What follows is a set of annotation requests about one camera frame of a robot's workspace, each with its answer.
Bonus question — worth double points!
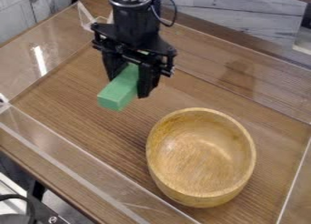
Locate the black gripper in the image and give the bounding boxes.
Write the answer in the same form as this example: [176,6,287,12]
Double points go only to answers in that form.
[91,0,176,98]

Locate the green rectangular block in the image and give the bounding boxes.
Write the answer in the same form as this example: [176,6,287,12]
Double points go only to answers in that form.
[97,64,139,111]

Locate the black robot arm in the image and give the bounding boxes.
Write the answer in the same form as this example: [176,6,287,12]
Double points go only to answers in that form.
[91,0,177,98]

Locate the brown wooden bowl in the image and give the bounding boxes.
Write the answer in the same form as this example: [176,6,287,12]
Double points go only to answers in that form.
[145,107,256,209]

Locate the black table leg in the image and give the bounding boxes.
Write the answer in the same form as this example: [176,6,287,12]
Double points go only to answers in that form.
[28,180,47,201]

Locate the black chair part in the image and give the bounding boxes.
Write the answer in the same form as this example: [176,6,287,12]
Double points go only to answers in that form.
[0,194,71,224]

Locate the clear acrylic corner bracket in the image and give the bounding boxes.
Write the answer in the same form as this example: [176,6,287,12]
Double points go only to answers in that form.
[76,2,115,32]

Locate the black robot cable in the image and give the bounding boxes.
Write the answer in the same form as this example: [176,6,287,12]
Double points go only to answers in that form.
[149,0,179,28]

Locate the clear acrylic front wall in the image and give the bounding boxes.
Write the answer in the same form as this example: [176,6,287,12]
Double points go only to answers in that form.
[0,94,200,224]

